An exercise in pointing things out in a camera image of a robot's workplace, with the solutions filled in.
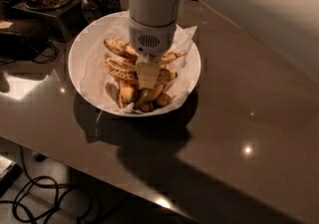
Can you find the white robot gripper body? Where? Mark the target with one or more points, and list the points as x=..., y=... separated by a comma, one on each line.
x=151, y=39

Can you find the dark wooden stand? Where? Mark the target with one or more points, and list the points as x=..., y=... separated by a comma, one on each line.
x=64, y=23

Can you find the left yellow pear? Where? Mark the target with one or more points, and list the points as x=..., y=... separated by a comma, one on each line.
x=127, y=93

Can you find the grey box on floor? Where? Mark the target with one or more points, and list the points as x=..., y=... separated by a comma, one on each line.
x=9, y=172

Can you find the upper spotted banana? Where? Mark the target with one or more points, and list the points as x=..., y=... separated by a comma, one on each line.
x=126, y=51

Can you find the black device with cable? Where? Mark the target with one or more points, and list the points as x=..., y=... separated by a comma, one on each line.
x=16, y=47

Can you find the lower spotted banana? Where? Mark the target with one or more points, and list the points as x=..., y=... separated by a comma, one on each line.
x=128, y=72

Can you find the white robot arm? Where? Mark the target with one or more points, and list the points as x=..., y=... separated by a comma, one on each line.
x=288, y=27

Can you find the white bowl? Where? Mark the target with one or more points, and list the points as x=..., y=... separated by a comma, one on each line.
x=81, y=48

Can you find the middle yellow pear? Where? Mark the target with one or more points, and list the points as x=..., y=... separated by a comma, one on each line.
x=148, y=95

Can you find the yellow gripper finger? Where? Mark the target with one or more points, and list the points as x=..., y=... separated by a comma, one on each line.
x=148, y=69

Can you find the small right yellow pear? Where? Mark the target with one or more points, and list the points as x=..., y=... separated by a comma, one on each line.
x=163, y=100

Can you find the spotted banana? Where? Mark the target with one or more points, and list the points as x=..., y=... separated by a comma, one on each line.
x=128, y=72
x=126, y=51

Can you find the white paper liner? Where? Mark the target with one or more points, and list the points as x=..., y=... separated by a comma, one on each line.
x=99, y=88

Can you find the metal serving scoop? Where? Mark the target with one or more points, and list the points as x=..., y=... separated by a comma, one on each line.
x=90, y=11

